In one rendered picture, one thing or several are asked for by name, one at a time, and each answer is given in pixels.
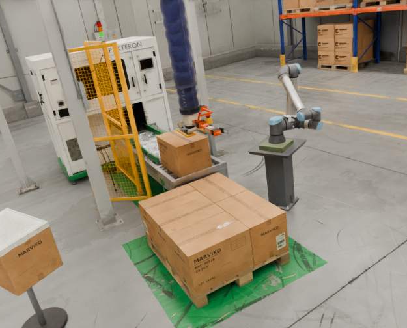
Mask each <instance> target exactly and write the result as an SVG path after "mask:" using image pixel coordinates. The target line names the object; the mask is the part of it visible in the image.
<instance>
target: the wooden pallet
mask: <svg viewBox="0 0 407 328"><path fill-rule="evenodd" d="M146 237H147V242H148V245H149V247H150V248H151V249H152V250H153V251H154V253H155V254H156V256H157V257H158V258H159V259H160V260H161V262H162V263H163V265H164V266H165V267H166V268H167V270H168V271H169V272H170V274H172V276H173V277H174V278H175V280H176V281H177V283H179V285H180V286H181V288H182V289H183V290H184V291H185V293H186V294H187V295H188V297H189V298H190V299H191V300H192V302H193V303H194V304H195V306H196V307H197V308H198V309H200V308H201V307H203V306H205V305H207V304H208V300H207V295H208V294H209V293H211V292H213V291H215V290H217V289H219V288H221V287H223V286H225V285H227V284H229V283H231V282H233V281H234V282H235V283H237V285H239V287H241V286H243V285H245V284H247V283H249V282H251V281H252V280H253V273H252V271H254V270H256V269H258V268H260V267H262V266H264V265H266V264H268V263H270V262H272V261H274V260H276V261H277V262H279V263H280V264H281V265H283V264H286V263H287V262H289V261H290V253H289V249H287V250H285V251H283V252H281V253H279V254H277V255H275V256H273V257H271V258H269V259H267V260H265V261H263V262H261V263H259V264H257V265H255V266H253V267H251V268H249V269H247V270H245V271H243V272H241V273H239V274H237V275H235V276H233V277H231V278H229V279H228V280H226V281H224V282H222V283H220V284H218V285H216V286H214V287H212V288H210V289H208V290H206V291H204V292H202V293H200V294H198V295H195V294H194V293H193V292H192V291H191V289H190V288H189V287H188V285H187V284H186V283H185V282H184V281H183V280H182V278H181V277H180V275H179V274H178V273H177V272H176V271H175V269H174V268H173V267H172V265H171V264H170V263H169V262H168V261H167V260H166V258H165V257H164V256H163V254H162V253H161V252H160V251H159V250H158V248H157V247H156V246H155V244H153V242H152V241H151V240H150V238H149V237H148V236H147V235H146Z"/></svg>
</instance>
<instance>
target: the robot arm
mask: <svg viewBox="0 0 407 328"><path fill-rule="evenodd" d="M299 74H301V68H300V65H299V64H297V63H296V64H288V65H284V66H282V67H281V68H280V69H279V71H278V75H277V76H278V79H279V80H280V81H281V82H282V84H283V86H284V88H285V90H286V92H287V104H286V113H285V114H284V117H281V116H275V117H272V118H271V119H270V120H269V125H270V137H269V139H268V142H269V143H271V144H281V143H284V142H285V141H286V139H285V136H284V135H283V131H287V130H292V129H296V128H298V129H300V128H303V129H305V128H308V129H314V130H321V129H322V127H323V121H321V108H319V107H313V108H311V110H308V111H307V110H306V109H305V107H304V106H303V104H302V101H301V100H300V97H299V96H298V93H297V91H298V75H299ZM296 112H297V113H296ZM310 119H311V120H310Z"/></svg>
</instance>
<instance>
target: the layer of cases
mask: <svg viewBox="0 0 407 328"><path fill-rule="evenodd" d="M138 205H139V209H140V212H141V217H142V220H143V225H144V228H145V233H146V235H147V236H148V237H149V238H150V240H151V241H152V242H153V244H155V246H156V247H157V248H158V250H159V251H160V252H161V253H162V254H163V256H164V257H165V258H166V260H167V261H168V262H169V263H170V264H171V265H172V267H173V268H174V269H175V271H176V272H177V273H178V274H179V275H180V277H181V278H182V280H183V281H184V282H185V283H186V284H187V285H188V287H189V288H190V289H191V291H192V292H193V293H194V294H195V295H198V294H200V293H202V292H204V291H206V290H208V289H210V288H212V287H214V286H216V285H218V284H220V283H222V282H224V281H226V280H228V279H229V278H231V277H233V276H235V275H237V274H239V273H241V272H243V271H245V270H247V269H249V268H251V267H253V266H255V265H257V264H259V263H261V262H263V261H265V260H267V259H269V258H271V257H273V256H275V255H277V254H279V253H281V252H283V251H285V250H287V249H288V232H287V216H286V212H285V211H283V210H282V209H280V208H278V207H277V206H275V205H273V204H272V203H270V202H268V201H267V200H264V199H263V198H261V197H260V196H258V195H256V194H254V193H253V192H251V191H250V190H247V189H246V188H244V187H242V186H241V185H239V184H237V183H236V182H234V181H232V180H231V179H229V178H227V177H226V176H224V175H222V174H220V173H218V172H217V173H215V174H212V175H210V176H207V177H204V178H201V179H199V180H196V181H194V182H191V183H189V184H186V185H183V186H180V187H178V188H175V189H172V190H170V191H167V192H164V193H162V194H159V195H156V196H154V197H151V198H148V199H146V200H142V201H141V202H138Z"/></svg>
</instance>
